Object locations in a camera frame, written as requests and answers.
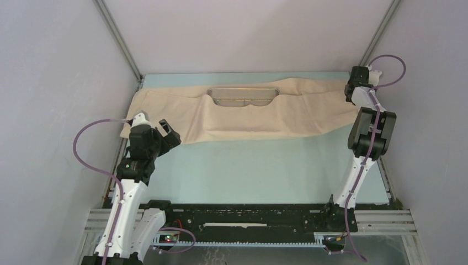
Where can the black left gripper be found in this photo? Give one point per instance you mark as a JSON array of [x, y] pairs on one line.
[[172, 138]]

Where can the beige cloth wrap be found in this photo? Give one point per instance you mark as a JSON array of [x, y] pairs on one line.
[[303, 108]]

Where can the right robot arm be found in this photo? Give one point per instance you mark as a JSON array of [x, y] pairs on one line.
[[369, 137]]

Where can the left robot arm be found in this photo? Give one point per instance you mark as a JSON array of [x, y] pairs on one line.
[[123, 241]]

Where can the metal surgical instrument tray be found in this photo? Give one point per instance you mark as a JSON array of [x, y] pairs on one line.
[[242, 97]]

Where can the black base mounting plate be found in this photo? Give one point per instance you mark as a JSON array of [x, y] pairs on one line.
[[307, 217]]

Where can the aluminium frame rail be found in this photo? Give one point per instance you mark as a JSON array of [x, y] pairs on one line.
[[370, 222]]

